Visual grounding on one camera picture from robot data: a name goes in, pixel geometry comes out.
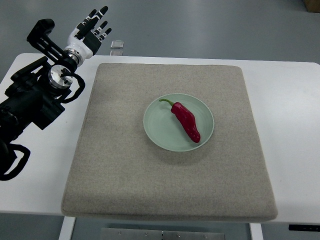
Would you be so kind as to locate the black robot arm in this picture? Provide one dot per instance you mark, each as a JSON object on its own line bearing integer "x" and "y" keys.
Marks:
{"x": 37, "y": 95}

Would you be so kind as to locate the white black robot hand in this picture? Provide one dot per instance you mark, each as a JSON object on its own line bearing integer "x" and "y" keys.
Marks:
{"x": 86, "y": 39}

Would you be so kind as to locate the red pepper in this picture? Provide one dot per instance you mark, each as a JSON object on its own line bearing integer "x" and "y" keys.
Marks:
{"x": 186, "y": 119}

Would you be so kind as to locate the light green plate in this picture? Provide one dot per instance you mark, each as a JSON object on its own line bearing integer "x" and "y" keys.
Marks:
{"x": 164, "y": 129}

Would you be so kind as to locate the white table leg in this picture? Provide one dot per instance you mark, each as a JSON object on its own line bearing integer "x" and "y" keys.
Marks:
{"x": 256, "y": 232}
{"x": 67, "y": 228}

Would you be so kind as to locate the cardboard box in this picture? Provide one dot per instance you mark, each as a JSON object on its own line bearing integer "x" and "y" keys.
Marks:
{"x": 312, "y": 6}

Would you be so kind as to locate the black table control panel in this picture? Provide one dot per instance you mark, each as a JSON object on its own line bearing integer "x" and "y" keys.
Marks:
{"x": 304, "y": 228}

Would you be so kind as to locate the small clear plastic box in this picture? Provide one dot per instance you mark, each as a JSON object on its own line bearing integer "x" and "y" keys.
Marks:
{"x": 117, "y": 44}

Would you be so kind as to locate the white table leg left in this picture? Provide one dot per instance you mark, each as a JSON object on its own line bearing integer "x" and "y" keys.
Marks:
{"x": 67, "y": 228}

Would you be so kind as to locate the beige felt mat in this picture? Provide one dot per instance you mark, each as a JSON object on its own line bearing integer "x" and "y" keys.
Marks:
{"x": 117, "y": 171}

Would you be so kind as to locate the white table leg right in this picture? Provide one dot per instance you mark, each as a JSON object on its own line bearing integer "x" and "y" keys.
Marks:
{"x": 256, "y": 232}

